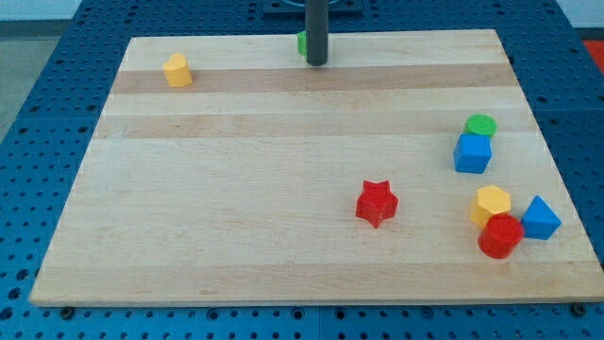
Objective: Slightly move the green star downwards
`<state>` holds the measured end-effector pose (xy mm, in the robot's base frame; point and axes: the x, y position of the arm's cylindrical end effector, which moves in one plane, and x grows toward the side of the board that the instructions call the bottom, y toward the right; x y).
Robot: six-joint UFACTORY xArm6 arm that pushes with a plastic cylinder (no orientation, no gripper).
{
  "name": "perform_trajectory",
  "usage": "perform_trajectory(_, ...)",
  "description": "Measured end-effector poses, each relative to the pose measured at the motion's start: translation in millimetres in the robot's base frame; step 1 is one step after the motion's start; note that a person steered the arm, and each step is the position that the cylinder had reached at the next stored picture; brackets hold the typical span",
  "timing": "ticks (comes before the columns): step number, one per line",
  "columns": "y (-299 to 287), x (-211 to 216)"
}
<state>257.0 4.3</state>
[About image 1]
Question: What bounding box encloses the blue triangle block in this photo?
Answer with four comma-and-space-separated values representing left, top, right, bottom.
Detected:
521, 195, 562, 240

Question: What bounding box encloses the yellow heart block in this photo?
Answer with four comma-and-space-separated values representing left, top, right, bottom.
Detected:
162, 53, 193, 88

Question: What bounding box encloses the blue cube block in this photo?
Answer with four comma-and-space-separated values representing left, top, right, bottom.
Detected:
453, 133, 492, 174

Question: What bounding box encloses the green star block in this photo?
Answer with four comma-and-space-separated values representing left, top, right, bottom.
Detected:
296, 30, 307, 57

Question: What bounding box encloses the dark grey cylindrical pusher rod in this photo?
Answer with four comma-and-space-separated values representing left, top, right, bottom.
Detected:
305, 0, 328, 67

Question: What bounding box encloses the red star block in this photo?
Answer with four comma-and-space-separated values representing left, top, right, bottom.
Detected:
356, 180, 398, 229

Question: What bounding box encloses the yellow hexagon block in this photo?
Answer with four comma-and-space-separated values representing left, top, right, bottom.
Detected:
469, 185, 512, 228

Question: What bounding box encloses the red cylinder block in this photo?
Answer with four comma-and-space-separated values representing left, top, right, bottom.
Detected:
478, 213, 525, 259

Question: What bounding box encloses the green cylinder block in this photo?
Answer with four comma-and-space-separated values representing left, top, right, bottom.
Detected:
464, 113, 497, 138

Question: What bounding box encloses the wooden board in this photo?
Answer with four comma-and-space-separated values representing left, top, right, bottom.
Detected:
30, 29, 603, 307

